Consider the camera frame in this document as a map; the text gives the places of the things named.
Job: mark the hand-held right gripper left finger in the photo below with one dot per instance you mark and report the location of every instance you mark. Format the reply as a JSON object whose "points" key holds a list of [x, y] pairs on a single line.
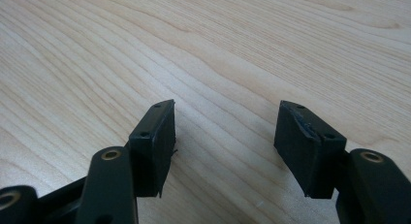
{"points": [[151, 153]]}

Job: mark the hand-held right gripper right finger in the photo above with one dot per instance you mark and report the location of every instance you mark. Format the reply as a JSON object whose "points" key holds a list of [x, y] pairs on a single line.
{"points": [[310, 153]]}

